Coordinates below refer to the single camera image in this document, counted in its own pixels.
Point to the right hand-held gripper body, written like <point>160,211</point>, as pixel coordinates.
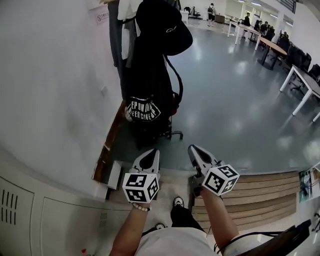
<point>220,180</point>

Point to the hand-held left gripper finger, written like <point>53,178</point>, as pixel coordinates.
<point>138,161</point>
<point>157,160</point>

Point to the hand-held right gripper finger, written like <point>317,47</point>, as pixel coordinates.
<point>208,152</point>
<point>191,156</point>

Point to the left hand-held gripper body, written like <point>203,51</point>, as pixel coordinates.
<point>140,186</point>

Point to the black cap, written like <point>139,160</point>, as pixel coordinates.
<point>162,27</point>

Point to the person's left forearm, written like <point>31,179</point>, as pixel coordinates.
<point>130,230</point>

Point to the person's right forearm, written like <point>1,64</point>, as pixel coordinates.
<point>218,217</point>

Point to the red bottle cap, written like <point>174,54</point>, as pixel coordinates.
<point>83,251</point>

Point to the small white box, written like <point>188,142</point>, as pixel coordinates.
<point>114,176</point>

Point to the brown wooden board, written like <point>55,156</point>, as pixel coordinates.
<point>110,147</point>

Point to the wooden slatted platform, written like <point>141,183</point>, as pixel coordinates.
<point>262,200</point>

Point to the person's black trouser leg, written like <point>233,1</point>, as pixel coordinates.
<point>183,218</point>

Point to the person's white shirt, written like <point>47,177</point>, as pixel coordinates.
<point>175,242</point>

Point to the black printed jacket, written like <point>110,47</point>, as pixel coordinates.
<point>147,87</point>

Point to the green printed poster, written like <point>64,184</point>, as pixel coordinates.
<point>306,185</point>

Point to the white metal cabinet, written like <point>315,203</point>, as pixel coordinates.
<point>50,212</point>

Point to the white long desk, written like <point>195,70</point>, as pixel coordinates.
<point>303,82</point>

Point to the grey hanging garment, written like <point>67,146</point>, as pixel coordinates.
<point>116,45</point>

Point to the round wooden table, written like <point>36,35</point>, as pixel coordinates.
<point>273,47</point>

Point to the white table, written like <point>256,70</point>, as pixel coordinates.
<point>243,28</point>

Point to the row of black office chairs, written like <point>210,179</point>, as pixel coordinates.
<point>297,55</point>

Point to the white hanging garment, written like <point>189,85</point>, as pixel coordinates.
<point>126,30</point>

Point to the wall sign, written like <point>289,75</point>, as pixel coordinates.
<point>103,15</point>

